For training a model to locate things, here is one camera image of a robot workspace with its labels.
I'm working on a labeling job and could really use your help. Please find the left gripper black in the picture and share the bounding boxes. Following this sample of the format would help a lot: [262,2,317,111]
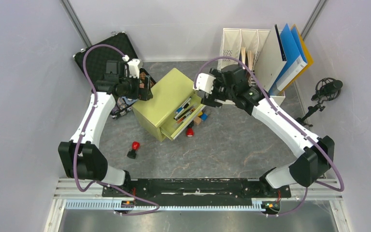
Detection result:
[119,73,152,101]

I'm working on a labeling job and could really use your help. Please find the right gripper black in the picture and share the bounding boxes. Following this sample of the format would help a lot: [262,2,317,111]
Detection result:
[200,68,236,109]

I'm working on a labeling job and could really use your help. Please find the green drawer cabinet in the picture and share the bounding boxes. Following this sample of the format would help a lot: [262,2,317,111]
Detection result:
[132,68,205,142]

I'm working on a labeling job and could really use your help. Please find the red black stamp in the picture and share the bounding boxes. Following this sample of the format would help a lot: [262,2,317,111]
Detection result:
[127,141,140,159]
[186,123,194,137]

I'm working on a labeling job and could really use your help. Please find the Animal Farm book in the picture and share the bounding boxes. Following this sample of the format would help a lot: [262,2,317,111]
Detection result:
[240,46,246,64]

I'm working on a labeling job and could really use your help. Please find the brown small book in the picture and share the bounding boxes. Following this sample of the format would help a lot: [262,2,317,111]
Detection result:
[246,50,256,71]

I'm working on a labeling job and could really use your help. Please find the white paper box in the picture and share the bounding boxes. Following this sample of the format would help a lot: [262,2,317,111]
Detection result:
[254,24,286,92]

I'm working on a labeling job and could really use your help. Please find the blue plastic folder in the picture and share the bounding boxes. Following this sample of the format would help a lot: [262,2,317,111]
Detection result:
[270,24,308,96]

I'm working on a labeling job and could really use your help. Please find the orange plastic folder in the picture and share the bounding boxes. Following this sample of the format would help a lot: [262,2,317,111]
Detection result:
[284,40,314,91]

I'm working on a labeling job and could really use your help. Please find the black capped white marker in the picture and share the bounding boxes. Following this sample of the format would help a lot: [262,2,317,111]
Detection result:
[181,102,194,112]

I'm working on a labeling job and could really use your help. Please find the red pen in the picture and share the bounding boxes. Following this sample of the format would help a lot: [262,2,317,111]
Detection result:
[176,112,192,126]

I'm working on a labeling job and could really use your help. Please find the blue capped white marker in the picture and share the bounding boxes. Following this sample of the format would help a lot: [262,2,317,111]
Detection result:
[175,97,191,114]

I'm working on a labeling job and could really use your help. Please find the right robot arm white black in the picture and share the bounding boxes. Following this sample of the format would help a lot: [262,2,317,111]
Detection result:
[193,65,335,197]

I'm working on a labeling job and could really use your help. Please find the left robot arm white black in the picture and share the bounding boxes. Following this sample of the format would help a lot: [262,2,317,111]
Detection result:
[58,58,153,197]

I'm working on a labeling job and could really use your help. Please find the blue cylinder block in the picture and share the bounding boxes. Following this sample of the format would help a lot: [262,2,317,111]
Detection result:
[200,113,208,121]

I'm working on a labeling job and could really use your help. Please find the wooden cube block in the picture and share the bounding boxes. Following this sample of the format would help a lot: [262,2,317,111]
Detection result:
[193,116,202,125]

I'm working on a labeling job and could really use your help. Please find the white file organizer rack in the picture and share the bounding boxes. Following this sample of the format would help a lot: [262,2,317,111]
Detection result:
[220,26,285,105]

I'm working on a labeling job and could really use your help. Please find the black microphone on tripod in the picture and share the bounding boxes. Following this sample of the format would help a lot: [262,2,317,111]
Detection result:
[296,77,343,127]

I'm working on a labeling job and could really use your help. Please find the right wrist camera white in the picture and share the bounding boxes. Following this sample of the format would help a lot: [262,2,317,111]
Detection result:
[193,73,215,94]

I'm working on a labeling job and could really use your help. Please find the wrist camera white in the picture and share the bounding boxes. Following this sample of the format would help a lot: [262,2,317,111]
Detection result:
[193,73,215,94]
[122,55,143,79]

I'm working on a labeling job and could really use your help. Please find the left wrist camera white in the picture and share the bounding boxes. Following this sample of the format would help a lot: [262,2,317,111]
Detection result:
[122,55,143,79]

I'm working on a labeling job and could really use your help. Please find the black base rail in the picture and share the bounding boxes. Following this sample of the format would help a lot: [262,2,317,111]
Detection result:
[101,177,292,207]

